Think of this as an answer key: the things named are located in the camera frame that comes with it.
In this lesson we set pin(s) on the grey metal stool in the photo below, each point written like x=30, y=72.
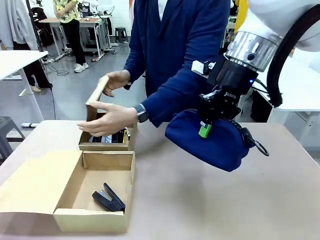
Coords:
x=5, y=125

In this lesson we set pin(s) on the white table with dark underside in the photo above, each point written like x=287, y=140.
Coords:
x=300, y=87

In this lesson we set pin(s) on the black stapler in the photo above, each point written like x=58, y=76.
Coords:
x=110, y=202

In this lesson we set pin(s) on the person's left hand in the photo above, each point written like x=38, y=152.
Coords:
x=110, y=120

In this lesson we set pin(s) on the person in navy coat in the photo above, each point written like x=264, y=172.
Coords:
x=175, y=37

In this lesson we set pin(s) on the dark plastic stool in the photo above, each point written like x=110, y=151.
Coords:
x=121, y=30

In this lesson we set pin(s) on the yellow utility knife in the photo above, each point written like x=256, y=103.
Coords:
x=127, y=135

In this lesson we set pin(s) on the person's right hand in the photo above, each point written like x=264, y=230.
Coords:
x=118, y=80

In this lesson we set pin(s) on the dark smartwatch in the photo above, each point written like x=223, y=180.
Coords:
x=141, y=115

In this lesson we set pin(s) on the small cardboard box with lid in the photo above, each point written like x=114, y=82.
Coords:
x=105, y=146

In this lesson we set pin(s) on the white table with white legs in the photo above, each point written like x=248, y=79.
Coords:
x=17, y=61

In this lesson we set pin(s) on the person in grey hoodie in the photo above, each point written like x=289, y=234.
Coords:
x=15, y=20

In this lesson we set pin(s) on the large open cardboard box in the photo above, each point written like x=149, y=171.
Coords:
x=95, y=175

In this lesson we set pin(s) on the wooden top background desk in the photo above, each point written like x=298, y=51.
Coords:
x=75, y=20

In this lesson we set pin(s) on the person in yellow jacket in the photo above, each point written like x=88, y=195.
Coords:
x=241, y=17

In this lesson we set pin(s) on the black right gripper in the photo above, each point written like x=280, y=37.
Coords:
x=227, y=95

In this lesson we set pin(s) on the person's right forearm navy sleeve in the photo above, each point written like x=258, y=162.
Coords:
x=135, y=67

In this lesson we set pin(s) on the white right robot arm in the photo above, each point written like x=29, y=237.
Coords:
x=262, y=15

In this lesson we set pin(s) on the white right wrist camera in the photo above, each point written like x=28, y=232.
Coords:
x=198, y=66

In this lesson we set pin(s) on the person in yellow floral shirt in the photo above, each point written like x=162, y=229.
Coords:
x=66, y=10

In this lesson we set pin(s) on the person's left forearm navy sleeve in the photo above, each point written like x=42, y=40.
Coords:
x=170, y=95

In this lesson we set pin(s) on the navy blue pencil case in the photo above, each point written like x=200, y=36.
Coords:
x=212, y=150

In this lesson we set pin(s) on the grey fabric pouch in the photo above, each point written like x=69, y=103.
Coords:
x=105, y=139

